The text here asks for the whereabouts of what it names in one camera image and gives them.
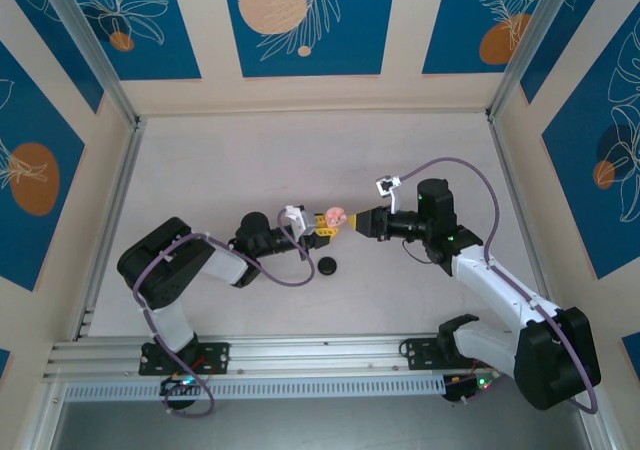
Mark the pink earbud charging case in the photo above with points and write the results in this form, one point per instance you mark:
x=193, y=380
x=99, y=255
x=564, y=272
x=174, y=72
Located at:
x=336, y=216

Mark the aluminium frame post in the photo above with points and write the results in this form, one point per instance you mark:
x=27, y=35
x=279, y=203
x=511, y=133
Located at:
x=90, y=45
x=530, y=50

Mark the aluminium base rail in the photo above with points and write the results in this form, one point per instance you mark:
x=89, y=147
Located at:
x=320, y=357

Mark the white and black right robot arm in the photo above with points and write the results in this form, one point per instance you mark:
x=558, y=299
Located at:
x=500, y=280

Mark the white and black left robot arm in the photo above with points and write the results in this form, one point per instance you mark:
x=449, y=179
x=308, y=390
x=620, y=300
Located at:
x=170, y=265

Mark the aluminium table side rail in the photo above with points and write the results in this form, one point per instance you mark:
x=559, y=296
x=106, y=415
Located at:
x=505, y=170
x=125, y=180

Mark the black controller board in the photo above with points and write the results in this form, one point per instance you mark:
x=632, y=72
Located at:
x=175, y=387
x=462, y=387

